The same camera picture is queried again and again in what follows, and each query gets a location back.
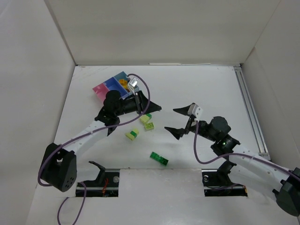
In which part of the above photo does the lime green lego brick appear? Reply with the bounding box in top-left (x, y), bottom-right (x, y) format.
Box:
top-left (144, 122), bottom-right (155, 131)

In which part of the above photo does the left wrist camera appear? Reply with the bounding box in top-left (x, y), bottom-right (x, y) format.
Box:
top-left (127, 76), bottom-right (139, 95)

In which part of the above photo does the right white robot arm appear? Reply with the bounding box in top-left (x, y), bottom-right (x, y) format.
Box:
top-left (165, 103), bottom-right (300, 217)

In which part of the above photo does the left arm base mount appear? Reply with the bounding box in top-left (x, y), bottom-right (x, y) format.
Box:
top-left (75, 161), bottom-right (120, 197)

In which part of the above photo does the green lego plate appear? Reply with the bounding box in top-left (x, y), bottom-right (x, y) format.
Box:
top-left (150, 152), bottom-right (168, 166)

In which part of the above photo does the aluminium rail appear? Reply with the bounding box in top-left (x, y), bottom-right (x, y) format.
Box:
top-left (233, 66), bottom-right (269, 155)

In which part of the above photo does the large yellow lego brick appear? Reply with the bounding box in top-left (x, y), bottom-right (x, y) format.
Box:
top-left (119, 79), bottom-right (128, 87)

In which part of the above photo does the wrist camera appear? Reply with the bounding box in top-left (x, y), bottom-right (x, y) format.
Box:
top-left (187, 103), bottom-right (203, 121)
top-left (127, 76), bottom-right (139, 95)

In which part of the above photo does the purple-blue plastic bin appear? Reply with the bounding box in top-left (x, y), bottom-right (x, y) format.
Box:
top-left (103, 77), bottom-right (129, 99)

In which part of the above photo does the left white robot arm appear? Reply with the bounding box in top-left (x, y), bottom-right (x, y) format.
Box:
top-left (38, 90), bottom-right (162, 192)

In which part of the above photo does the pale yellow green-top lego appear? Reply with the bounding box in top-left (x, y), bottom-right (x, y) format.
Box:
top-left (139, 113), bottom-right (152, 124)

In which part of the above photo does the pink plastic bin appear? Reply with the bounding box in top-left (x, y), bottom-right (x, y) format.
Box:
top-left (92, 83), bottom-right (109, 102)

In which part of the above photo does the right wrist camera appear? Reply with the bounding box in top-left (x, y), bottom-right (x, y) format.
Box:
top-left (187, 103), bottom-right (203, 121)

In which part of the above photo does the pale yellow green lego stack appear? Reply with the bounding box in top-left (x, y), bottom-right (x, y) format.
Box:
top-left (125, 128), bottom-right (139, 141)

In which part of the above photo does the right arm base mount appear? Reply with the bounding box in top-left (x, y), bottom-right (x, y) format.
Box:
top-left (202, 161), bottom-right (248, 197)

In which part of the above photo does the light blue plastic bin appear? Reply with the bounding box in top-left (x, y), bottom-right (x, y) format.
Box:
top-left (114, 72), bottom-right (132, 96)

